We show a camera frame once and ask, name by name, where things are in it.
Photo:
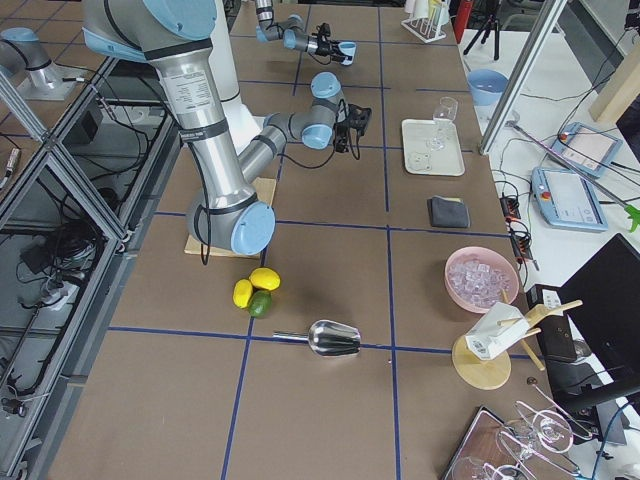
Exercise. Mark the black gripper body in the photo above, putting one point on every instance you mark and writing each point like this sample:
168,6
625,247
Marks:
323,48
341,133

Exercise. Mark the light blue plastic cup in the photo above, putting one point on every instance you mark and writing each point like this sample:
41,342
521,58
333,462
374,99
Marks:
349,52

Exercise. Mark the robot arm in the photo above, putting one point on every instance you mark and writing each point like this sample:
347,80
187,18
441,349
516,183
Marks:
187,43
293,35

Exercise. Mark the large blue bowl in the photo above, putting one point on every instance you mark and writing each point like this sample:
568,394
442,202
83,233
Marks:
486,86

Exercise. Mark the pink bowl of ice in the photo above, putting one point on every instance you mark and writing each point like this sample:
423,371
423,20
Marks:
476,278

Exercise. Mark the metal ice scoop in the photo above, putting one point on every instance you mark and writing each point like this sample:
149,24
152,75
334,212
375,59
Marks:
327,338

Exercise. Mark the cream bear tray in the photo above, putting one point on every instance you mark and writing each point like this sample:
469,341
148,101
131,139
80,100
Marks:
419,159

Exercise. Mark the clear wine glass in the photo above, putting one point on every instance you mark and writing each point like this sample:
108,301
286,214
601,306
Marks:
443,117

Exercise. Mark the wooden cutting board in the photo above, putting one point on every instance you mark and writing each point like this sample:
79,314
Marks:
244,229

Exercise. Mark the grey yellow folded cloth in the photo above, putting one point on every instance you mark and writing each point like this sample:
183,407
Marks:
447,213

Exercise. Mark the yellow lemon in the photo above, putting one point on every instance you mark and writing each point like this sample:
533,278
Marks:
265,278
242,293

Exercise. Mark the green lime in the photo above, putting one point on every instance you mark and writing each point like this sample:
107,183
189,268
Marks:
260,303

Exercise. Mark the blue teach pendant near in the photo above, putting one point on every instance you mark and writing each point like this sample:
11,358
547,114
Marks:
566,200

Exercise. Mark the blue teach pendant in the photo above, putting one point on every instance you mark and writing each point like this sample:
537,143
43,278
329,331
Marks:
588,148
566,200

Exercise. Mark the blue teach pendant far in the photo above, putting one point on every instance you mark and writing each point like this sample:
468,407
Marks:
588,148

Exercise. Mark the white carton on stand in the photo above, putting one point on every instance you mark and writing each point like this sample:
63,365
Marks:
497,330

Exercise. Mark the round wooden stand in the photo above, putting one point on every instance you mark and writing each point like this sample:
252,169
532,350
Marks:
492,374

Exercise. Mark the black monitor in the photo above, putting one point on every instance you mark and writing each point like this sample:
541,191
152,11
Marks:
608,319

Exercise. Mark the glass goblets on tray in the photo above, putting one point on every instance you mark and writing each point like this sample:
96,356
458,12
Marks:
534,445

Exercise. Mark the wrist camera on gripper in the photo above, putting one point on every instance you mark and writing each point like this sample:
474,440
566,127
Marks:
324,29

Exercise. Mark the white wire cup rack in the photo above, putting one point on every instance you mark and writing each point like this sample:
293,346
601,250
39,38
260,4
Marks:
426,19

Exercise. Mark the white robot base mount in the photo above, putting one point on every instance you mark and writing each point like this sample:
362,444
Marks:
243,125

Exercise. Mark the black camera tripod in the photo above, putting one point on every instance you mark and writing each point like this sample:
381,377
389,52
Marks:
490,27

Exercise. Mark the aluminium frame post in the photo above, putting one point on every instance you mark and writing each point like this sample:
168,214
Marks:
542,28

